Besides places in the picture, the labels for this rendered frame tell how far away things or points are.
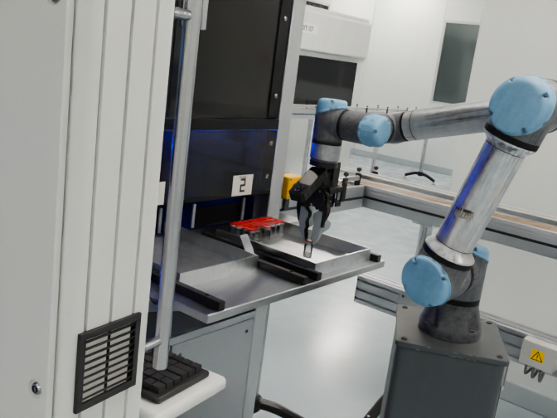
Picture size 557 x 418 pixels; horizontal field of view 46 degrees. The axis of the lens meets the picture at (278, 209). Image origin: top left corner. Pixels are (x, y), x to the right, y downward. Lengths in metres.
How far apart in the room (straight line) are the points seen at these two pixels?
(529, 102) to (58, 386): 0.97
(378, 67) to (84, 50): 10.24
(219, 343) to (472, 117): 1.01
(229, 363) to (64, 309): 1.28
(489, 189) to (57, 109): 0.90
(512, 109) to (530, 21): 1.76
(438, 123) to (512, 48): 1.55
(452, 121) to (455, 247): 0.31
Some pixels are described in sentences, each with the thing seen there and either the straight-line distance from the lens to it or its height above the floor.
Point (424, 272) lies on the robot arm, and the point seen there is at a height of 0.98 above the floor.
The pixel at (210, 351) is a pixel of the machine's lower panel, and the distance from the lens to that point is 2.04.
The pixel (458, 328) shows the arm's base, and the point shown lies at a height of 0.82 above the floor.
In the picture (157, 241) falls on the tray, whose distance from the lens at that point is 1.77.
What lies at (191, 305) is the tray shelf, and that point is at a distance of 1.37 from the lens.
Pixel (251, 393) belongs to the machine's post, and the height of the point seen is 0.30.
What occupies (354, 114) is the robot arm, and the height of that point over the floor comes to 1.28.
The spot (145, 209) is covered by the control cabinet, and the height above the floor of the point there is 1.16.
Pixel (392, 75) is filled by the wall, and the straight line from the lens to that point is 10.85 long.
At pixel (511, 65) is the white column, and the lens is 3.13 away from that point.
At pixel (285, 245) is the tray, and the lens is 1.87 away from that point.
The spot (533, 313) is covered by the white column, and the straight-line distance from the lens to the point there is 3.18.
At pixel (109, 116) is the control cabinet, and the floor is 1.29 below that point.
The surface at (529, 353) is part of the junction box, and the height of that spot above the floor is 0.50.
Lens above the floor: 1.39
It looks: 13 degrees down
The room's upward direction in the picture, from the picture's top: 7 degrees clockwise
